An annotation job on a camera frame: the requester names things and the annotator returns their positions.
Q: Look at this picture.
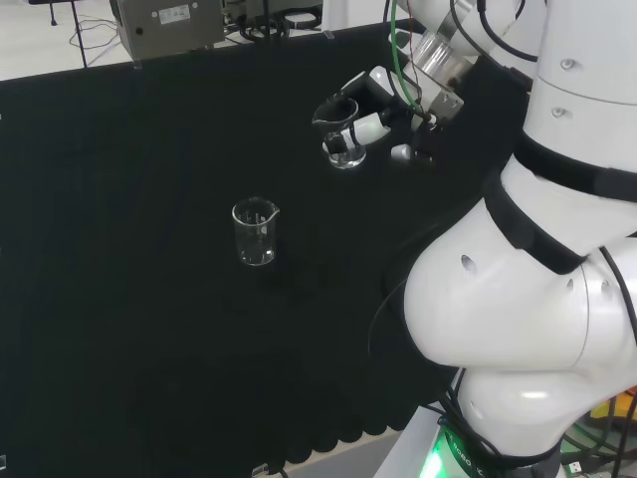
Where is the grey metal box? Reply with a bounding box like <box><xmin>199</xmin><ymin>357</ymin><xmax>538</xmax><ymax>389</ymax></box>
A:
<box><xmin>108</xmin><ymin>0</ymin><xmax>225</xmax><ymax>64</ymax></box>

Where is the clear glass beaker with water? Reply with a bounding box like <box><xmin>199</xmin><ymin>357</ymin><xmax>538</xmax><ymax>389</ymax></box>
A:
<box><xmin>312</xmin><ymin>97</ymin><xmax>368</xmax><ymax>169</ymax></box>

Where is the black bench cloth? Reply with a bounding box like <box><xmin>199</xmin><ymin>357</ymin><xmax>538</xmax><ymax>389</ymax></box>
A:
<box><xmin>0</xmin><ymin>22</ymin><xmax>531</xmax><ymax>467</ymax></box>

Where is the yellow stop button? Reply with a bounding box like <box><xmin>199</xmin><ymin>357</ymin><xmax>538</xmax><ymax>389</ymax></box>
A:
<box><xmin>589</xmin><ymin>382</ymin><xmax>637</xmax><ymax>425</ymax></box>

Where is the silver wrist flange adapter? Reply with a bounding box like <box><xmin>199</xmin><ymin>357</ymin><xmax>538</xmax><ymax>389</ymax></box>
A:
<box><xmin>405</xmin><ymin>32</ymin><xmax>467</xmax><ymax>123</ymax></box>

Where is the green cable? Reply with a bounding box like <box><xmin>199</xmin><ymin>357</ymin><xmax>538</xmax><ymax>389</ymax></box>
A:
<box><xmin>389</xmin><ymin>0</ymin><xmax>425</xmax><ymax>115</ymax></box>

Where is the black cable bundle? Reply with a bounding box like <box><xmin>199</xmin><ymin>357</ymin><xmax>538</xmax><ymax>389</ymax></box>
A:
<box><xmin>237</xmin><ymin>8</ymin><xmax>324</xmax><ymax>40</ymax></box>

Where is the thin pale cable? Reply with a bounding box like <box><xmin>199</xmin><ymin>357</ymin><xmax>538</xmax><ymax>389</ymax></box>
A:
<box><xmin>69</xmin><ymin>18</ymin><xmax>123</xmax><ymax>67</ymax></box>

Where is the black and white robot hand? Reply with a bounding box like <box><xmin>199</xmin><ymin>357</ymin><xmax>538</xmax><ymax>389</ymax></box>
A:
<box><xmin>320</xmin><ymin>65</ymin><xmax>442</xmax><ymax>170</ymax></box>

